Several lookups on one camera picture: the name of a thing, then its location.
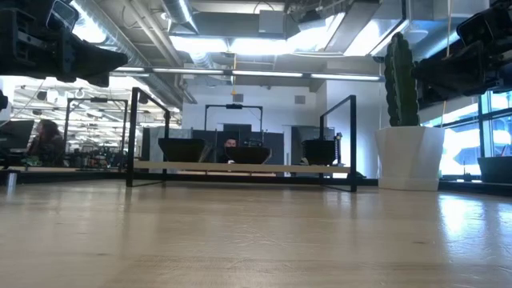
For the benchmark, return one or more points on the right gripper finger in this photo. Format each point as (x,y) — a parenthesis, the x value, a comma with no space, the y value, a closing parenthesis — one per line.
(448,68)
(452,94)

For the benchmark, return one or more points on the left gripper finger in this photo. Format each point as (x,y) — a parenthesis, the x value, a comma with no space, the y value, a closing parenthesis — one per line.
(96,58)
(100,80)

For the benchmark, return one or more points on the black wavy square mini plate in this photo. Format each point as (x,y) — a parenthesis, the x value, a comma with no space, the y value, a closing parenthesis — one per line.
(182,150)

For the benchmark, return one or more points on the black square tray stack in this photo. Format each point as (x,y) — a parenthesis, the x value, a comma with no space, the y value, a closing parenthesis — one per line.
(318,152)

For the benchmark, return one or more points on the black leaf-shaped mini plate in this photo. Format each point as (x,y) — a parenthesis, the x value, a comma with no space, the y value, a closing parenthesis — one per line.
(249,155)

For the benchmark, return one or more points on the green cactus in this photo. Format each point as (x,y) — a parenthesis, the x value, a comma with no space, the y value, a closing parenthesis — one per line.
(398,80)

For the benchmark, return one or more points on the white faceted plant pot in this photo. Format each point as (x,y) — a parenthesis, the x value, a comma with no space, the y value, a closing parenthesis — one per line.
(408,156)

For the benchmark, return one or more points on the person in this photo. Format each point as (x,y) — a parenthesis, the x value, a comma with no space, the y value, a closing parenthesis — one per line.
(229,150)
(47,142)

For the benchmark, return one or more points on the dark computer monitor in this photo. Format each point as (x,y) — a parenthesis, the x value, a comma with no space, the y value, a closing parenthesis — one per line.
(16,134)

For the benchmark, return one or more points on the black bin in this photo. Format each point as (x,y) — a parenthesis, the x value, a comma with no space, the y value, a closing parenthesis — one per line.
(494,170)

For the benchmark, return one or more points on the dark partition panels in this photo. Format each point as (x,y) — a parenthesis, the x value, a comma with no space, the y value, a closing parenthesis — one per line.
(208,136)

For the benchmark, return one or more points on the linear ceiling light fixture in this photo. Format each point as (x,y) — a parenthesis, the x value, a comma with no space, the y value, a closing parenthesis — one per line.
(264,73)

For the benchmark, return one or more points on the grey ceiling box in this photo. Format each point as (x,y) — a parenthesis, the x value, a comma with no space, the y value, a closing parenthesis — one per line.
(272,22)

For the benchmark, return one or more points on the black background station frame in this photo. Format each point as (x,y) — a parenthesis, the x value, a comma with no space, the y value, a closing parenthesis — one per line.
(234,106)
(96,99)

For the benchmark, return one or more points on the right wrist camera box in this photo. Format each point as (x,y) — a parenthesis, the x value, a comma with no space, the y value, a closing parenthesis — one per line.
(478,26)

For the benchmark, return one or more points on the silver spiral air duct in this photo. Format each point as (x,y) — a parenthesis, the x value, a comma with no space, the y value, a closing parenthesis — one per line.
(136,60)

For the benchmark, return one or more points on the dark window frame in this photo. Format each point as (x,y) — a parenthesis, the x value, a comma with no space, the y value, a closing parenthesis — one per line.
(482,132)

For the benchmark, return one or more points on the silver rectangular air duct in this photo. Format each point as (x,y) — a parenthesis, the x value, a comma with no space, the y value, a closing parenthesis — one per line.
(372,32)

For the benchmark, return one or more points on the wooden shelf with black frame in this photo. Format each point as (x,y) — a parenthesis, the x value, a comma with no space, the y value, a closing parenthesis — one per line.
(240,166)

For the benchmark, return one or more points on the black aluminium table frame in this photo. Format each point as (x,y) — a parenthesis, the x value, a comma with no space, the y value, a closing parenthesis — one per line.
(280,180)

